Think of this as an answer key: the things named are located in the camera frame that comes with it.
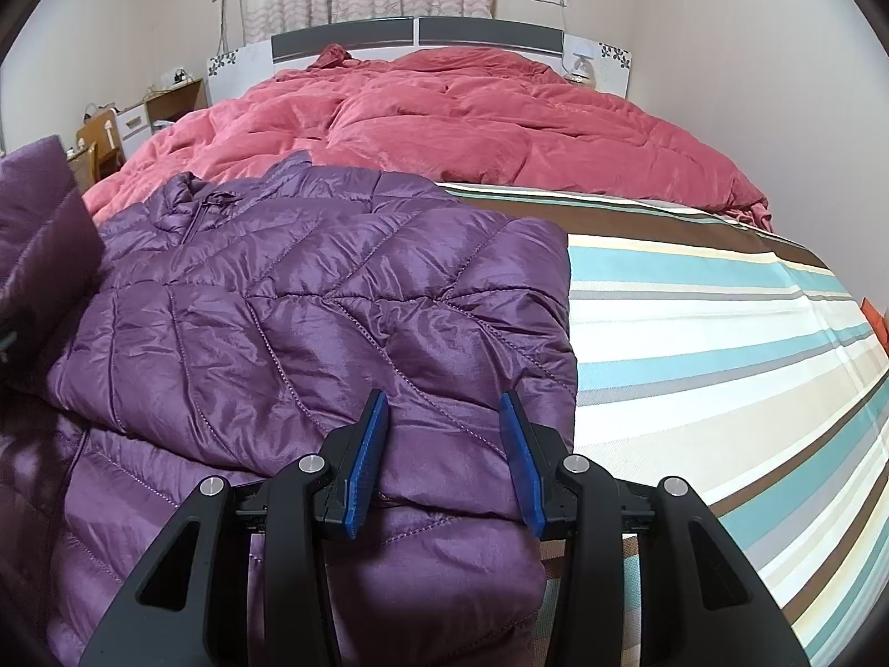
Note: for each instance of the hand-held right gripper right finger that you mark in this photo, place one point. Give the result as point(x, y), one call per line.
point(522, 476)

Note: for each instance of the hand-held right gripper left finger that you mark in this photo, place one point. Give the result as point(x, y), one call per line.
point(361, 476)

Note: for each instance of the orange cloth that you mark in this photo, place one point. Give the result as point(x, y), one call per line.
point(876, 323)

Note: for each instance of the white and grey headboard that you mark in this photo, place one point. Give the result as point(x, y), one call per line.
point(347, 42)

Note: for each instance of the striped bed sheet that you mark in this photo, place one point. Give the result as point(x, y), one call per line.
point(694, 333)

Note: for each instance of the wooden bedside desk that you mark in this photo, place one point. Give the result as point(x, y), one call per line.
point(167, 108)

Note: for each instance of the white bedside lamp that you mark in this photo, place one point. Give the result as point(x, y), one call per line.
point(580, 73)

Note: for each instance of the purple quilted down jacket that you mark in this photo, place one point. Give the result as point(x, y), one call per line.
point(278, 306)

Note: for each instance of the wooden chair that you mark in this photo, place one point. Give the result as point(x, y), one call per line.
point(94, 139)

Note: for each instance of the red comforter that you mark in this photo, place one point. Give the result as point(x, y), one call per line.
point(451, 125)

